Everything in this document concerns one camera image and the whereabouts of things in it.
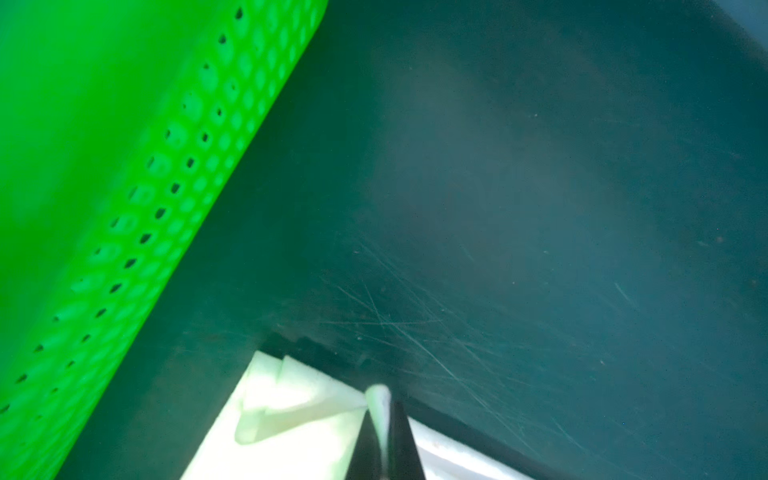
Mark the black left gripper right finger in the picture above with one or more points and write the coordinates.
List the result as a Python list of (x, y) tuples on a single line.
[(403, 461)]

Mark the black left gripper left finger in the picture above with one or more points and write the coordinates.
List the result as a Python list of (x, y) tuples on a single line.
[(365, 462)]

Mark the white printed t shirt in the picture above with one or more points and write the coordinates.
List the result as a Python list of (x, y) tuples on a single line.
[(283, 420)]

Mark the green plastic perforated basket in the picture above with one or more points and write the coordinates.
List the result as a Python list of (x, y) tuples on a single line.
[(121, 123)]

